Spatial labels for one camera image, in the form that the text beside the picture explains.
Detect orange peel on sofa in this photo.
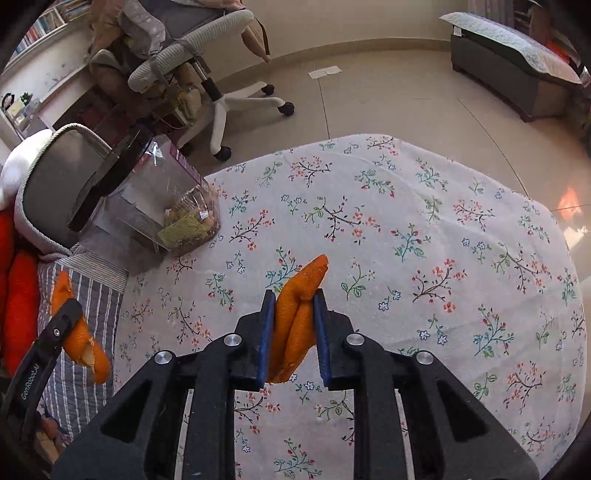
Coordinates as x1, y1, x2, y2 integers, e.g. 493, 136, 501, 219
50, 271, 111, 384

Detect red knitted flower cushion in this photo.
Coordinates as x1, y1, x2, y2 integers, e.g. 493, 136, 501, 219
1, 207, 40, 377

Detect grey striped quilted sofa cover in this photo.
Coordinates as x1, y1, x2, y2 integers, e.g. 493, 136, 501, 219
37, 252, 127, 438

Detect floral tablecloth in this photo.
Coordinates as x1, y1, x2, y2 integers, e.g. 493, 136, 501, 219
114, 134, 587, 473

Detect clear jar black lid right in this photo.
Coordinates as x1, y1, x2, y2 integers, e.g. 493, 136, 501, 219
67, 125, 221, 256

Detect dark storage ottoman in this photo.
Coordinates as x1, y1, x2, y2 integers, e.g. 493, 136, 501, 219
440, 11, 583, 122

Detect grey office chair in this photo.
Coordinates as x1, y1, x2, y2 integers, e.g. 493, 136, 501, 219
87, 0, 296, 163

